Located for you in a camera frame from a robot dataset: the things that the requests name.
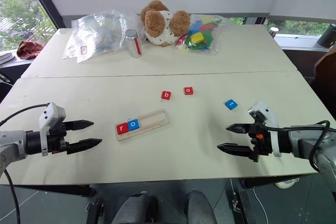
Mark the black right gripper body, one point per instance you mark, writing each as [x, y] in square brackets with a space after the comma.
[262, 142]

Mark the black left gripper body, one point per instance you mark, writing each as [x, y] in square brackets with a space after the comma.
[56, 136]

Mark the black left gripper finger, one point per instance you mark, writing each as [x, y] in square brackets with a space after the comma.
[78, 125]
[84, 145]

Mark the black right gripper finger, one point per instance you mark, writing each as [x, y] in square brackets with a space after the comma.
[236, 150]
[240, 128]

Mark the blue letter tile t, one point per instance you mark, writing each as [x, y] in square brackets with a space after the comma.
[231, 104]

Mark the red letter tile o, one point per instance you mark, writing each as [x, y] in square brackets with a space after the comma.
[188, 90]

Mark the wooden letter tray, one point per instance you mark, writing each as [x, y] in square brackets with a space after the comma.
[155, 120]

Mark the red letter tile b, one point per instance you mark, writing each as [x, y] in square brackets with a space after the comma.
[166, 95]

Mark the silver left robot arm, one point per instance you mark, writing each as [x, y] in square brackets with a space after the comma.
[13, 142]

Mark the red letter tile r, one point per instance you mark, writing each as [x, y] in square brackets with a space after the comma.
[122, 128]

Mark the blue letter tile o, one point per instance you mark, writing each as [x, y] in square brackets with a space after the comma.
[133, 125]

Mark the bag of coloured blocks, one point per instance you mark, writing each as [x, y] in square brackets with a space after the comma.
[199, 35]

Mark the white round object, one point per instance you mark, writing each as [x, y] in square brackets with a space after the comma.
[286, 183]

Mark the dark grey rounded shape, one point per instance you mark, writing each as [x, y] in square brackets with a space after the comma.
[200, 208]
[134, 208]

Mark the person in dark red shirt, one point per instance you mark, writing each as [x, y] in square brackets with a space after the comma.
[326, 82]

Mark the dark red cloth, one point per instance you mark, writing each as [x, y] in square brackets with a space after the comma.
[29, 49]

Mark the clear plastic zip bag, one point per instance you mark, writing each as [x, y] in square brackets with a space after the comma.
[97, 35]

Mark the grey flat object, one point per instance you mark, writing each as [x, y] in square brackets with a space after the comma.
[5, 58]

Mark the clear jar with red label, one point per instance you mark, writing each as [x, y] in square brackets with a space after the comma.
[132, 44]

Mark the dark green container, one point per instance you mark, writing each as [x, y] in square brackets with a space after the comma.
[327, 36]

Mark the brown white teddy bear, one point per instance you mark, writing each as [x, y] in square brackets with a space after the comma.
[157, 24]

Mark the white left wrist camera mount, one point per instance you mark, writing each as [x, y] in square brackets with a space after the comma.
[51, 112]

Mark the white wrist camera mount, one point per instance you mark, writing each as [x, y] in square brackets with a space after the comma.
[267, 111]
[51, 112]

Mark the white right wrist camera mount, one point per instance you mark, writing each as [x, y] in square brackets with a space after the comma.
[267, 111]

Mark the black table frame bar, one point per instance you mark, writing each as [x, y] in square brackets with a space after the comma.
[52, 190]
[262, 182]

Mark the black table leg bracket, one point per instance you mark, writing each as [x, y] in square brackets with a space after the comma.
[240, 203]
[94, 212]

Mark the black window frame pillar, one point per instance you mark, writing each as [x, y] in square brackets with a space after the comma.
[42, 1]

